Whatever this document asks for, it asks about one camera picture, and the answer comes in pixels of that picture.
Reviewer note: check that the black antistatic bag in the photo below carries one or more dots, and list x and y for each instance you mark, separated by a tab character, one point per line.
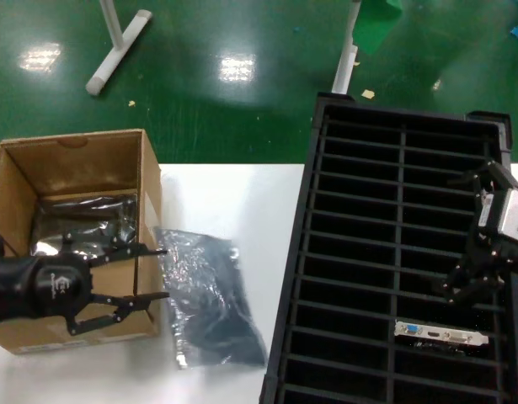
94	210

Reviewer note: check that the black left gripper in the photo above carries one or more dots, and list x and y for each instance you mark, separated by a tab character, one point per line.
39	286

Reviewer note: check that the graphics card with metal bracket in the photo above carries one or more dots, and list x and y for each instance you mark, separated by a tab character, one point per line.
439	332

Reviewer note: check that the white table leg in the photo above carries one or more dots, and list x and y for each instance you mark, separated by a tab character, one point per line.
115	50
345	63

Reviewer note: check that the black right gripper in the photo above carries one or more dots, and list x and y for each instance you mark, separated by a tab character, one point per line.
503	252

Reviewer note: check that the brown open cardboard box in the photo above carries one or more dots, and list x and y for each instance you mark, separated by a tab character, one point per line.
73	168

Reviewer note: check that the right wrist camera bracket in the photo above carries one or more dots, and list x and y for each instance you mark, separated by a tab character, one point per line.
511	214

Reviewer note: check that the black slotted plastic container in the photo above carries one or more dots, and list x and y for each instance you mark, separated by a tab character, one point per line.
293	261

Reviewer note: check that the silver antistatic bag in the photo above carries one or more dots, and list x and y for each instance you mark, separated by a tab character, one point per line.
208	294

